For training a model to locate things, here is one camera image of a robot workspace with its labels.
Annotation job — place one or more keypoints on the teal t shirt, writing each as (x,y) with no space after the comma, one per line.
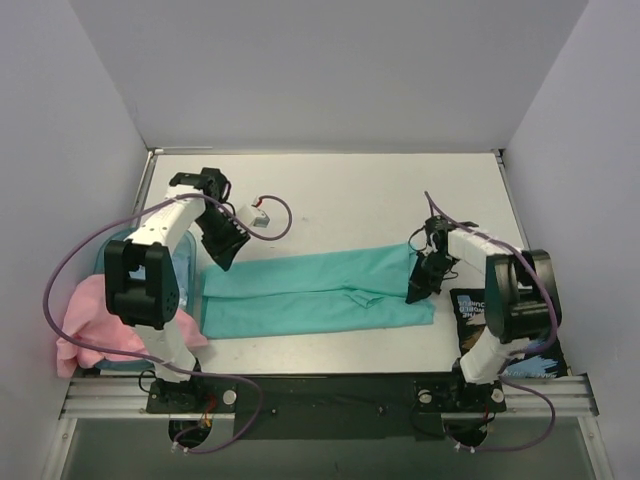
(333,292)

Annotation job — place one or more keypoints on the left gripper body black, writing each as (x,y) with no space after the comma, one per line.
(228,240)

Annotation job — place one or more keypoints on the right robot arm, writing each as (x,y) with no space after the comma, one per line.
(522,310)

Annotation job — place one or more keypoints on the black printed t shirt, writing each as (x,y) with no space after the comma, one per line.
(472,318)

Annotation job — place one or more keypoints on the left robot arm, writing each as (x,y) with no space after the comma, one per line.
(140,280)

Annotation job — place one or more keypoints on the blue plastic bin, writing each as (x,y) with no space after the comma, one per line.
(183,260)

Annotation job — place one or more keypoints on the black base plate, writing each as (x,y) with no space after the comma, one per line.
(325,407)

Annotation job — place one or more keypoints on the aluminium rail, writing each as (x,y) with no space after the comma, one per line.
(120,397)

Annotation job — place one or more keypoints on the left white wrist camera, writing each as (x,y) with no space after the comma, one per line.
(252,216)

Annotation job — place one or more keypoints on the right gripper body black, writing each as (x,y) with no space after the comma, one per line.
(427,273)

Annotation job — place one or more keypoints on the pink t shirt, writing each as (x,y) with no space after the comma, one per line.
(87,320)

